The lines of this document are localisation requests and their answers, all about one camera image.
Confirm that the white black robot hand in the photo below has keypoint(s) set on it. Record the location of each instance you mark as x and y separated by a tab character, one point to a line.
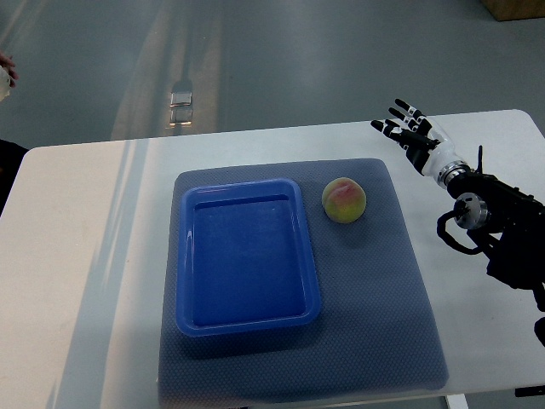
425	144

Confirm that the yellow red peach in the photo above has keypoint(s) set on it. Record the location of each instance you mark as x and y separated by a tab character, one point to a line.
343	200

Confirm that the metal floor plate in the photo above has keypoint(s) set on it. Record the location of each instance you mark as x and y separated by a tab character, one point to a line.
181	108

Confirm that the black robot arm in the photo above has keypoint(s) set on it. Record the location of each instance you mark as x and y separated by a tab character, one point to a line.
499	221

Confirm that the blue plastic tray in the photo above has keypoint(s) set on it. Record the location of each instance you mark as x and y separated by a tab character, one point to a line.
245	260

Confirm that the person at left edge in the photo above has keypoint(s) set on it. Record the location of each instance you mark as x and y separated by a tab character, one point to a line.
8	75

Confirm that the grey textured mat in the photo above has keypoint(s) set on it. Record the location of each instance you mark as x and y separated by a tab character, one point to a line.
375	333

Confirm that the black table bracket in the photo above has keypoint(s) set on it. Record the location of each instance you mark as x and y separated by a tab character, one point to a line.
530	391

